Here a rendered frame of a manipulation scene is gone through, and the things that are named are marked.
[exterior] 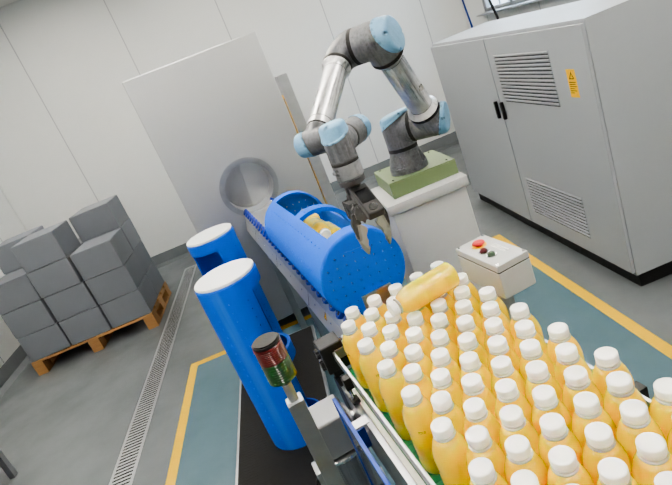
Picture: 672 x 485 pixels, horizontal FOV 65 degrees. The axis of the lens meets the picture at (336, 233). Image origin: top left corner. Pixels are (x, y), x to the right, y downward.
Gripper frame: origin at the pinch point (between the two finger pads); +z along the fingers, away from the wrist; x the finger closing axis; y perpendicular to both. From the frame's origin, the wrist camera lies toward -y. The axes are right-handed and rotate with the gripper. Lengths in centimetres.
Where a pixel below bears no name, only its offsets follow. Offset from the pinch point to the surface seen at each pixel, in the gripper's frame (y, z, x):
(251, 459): 94, 107, 68
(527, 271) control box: -18.7, 17.8, -29.6
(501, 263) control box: -18.2, 12.3, -23.3
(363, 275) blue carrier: 17.0, 13.6, 3.0
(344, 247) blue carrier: 17.5, 2.6, 5.2
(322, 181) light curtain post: 158, 14, -30
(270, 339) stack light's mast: -27.3, -3.7, 37.6
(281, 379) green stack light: -29.3, 4.6, 39.2
